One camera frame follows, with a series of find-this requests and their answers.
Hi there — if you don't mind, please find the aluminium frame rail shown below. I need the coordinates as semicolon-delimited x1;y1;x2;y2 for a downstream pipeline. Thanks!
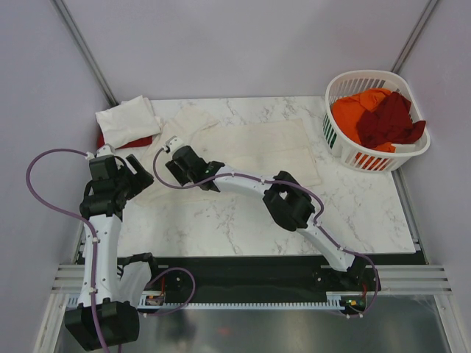
52;265;452;295

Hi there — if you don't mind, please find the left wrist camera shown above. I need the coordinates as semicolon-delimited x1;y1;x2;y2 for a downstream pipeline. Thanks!
89;144;118;182

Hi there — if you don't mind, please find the white plastic laundry basket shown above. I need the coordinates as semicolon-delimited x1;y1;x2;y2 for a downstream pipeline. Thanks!
325;70;431;173

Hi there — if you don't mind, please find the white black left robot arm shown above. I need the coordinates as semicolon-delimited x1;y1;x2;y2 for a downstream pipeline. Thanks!
65;154;162;352

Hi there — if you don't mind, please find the dark red t shirt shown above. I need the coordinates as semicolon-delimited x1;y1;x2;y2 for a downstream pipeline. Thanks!
356;92;426;153

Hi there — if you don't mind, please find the orange t shirt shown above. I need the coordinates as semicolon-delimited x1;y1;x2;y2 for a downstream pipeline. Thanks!
330;88;392;146

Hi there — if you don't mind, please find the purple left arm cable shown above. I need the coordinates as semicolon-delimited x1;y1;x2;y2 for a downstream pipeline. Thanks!
26;149;196;350

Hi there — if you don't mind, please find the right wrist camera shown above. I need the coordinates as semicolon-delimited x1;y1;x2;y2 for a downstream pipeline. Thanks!
165;136;206;171

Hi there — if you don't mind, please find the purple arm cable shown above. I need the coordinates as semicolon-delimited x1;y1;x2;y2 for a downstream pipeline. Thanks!
152;146;381;320
26;149;196;350

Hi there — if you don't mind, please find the white slotted cable duct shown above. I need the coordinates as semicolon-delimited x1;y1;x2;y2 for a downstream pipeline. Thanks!
68;290;372;309

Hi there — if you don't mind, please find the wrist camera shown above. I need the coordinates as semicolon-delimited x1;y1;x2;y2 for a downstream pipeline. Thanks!
89;144;118;182
165;136;206;171

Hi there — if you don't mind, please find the corner metal post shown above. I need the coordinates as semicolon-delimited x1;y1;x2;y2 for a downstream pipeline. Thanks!
51;0;118;107
390;0;442;74

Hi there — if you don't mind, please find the cream white t shirt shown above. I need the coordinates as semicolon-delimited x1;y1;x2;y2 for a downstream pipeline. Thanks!
140;107;322;188

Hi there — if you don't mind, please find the right corner metal post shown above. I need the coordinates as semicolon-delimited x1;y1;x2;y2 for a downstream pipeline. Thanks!
390;0;442;74

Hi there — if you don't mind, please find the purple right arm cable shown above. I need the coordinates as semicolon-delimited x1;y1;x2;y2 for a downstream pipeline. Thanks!
152;146;381;320

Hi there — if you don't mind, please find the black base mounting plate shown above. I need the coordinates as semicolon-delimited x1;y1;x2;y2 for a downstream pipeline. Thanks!
147;255;381;301

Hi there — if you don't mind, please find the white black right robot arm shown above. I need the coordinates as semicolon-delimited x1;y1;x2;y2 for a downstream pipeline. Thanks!
166;160;373;290

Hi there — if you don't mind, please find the left corner metal post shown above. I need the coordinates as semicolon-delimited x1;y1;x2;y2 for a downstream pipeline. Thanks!
51;0;118;107

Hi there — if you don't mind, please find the folded red t shirt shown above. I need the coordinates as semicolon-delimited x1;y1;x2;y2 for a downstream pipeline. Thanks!
96;127;154;149

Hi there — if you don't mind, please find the folded white t shirt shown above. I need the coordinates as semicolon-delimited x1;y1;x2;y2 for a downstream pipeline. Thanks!
96;96;163;139

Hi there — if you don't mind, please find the green t shirt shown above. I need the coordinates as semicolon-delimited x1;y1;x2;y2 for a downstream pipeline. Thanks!
323;114;337;149

